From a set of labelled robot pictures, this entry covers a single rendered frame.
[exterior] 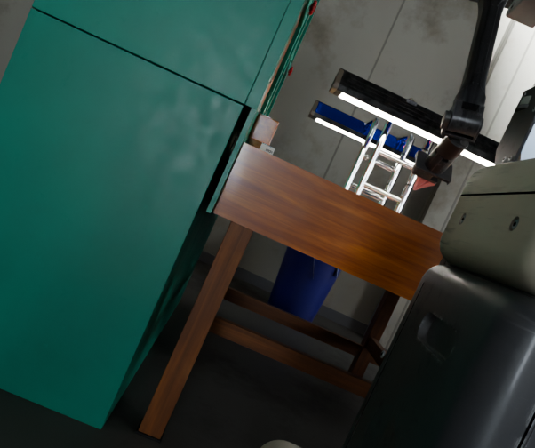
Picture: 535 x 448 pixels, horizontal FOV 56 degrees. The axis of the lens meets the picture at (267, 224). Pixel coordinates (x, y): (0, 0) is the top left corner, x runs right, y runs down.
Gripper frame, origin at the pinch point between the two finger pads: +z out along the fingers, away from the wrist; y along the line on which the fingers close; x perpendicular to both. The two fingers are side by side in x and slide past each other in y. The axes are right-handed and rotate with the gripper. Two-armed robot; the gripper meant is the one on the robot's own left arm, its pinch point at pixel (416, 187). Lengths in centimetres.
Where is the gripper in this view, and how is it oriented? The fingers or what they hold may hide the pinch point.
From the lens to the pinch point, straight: 142.5
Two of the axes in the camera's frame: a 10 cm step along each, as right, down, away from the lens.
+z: -2.9, 5.3, 8.0
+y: -9.1, -4.0, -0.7
